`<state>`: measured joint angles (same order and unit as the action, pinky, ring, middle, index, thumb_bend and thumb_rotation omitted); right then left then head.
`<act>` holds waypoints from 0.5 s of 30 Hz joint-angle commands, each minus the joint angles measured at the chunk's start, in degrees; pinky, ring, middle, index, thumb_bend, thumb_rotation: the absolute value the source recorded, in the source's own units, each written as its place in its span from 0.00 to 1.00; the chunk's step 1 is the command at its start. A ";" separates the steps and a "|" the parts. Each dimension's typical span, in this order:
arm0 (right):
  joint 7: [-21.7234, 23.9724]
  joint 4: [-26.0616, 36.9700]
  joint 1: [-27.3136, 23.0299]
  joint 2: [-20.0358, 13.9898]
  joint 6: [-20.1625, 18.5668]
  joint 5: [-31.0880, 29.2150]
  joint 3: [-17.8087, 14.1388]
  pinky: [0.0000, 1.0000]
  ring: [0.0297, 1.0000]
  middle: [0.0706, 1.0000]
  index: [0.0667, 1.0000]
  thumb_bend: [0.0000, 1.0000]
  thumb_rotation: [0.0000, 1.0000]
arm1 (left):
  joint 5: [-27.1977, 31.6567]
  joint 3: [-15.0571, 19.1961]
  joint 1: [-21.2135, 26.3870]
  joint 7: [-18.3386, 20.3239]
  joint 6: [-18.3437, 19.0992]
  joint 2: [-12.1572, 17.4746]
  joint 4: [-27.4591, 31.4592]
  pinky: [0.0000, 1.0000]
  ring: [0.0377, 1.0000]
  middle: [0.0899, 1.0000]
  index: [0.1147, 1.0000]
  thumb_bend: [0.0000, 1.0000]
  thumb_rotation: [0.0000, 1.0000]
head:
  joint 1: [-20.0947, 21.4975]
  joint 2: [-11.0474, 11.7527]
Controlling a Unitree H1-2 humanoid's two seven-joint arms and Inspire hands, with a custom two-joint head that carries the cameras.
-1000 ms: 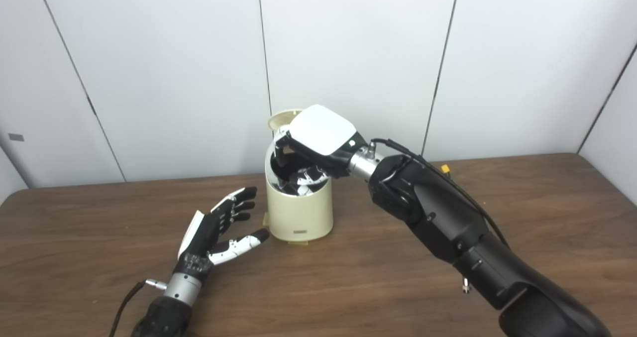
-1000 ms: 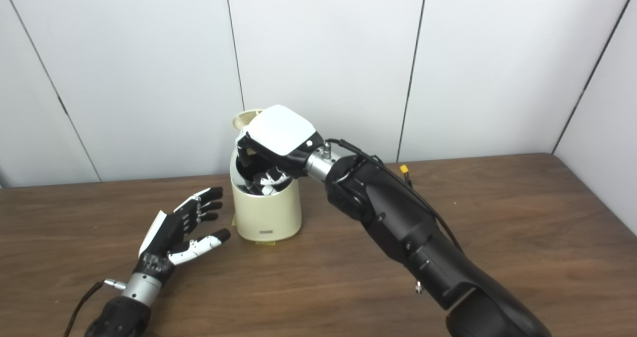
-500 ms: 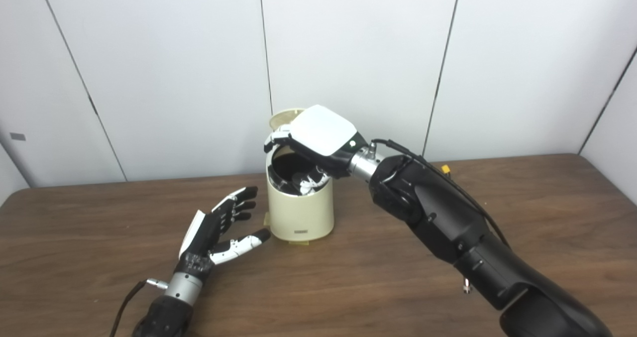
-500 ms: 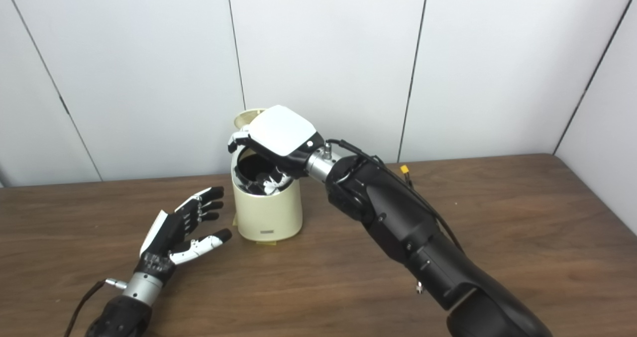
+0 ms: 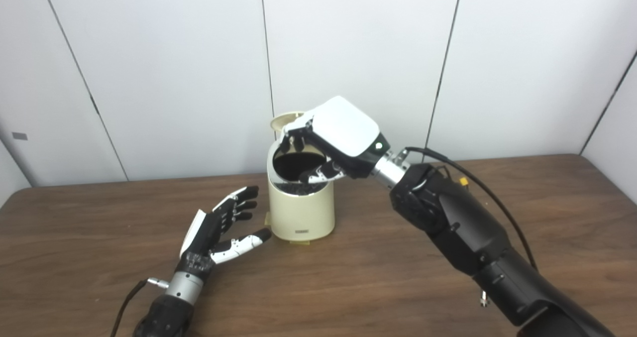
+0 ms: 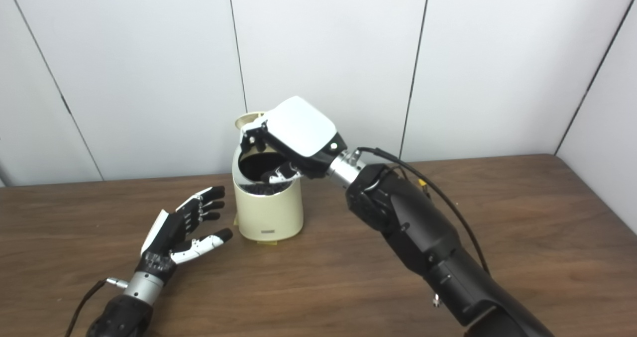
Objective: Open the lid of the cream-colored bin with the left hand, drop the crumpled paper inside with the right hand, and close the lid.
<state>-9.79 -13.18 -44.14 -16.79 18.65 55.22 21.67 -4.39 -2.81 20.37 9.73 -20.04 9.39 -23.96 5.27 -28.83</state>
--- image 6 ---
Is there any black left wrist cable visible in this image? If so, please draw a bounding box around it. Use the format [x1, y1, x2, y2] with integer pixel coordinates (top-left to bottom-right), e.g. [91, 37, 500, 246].
[64, 277, 129, 337]

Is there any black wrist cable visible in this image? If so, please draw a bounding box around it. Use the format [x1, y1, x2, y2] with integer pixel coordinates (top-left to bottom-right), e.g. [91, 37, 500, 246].
[357, 147, 491, 278]
[64, 277, 129, 337]

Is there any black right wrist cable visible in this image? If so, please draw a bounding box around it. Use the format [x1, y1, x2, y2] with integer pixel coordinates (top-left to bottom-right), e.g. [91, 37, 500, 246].
[357, 147, 491, 278]

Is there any cream-colored bin body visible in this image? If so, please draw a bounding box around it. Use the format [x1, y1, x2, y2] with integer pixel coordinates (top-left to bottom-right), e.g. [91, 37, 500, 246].
[232, 143, 304, 241]

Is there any cream round bin lid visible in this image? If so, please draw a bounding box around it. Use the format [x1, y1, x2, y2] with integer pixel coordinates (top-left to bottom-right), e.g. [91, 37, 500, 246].
[234, 111, 267, 131]

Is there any white and black right hand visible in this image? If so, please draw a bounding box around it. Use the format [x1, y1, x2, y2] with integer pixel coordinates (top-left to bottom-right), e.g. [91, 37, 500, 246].
[239, 96, 349, 184]

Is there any white and black left hand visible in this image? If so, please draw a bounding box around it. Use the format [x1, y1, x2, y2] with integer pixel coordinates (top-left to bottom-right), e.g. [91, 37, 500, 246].
[135, 186, 233, 281]

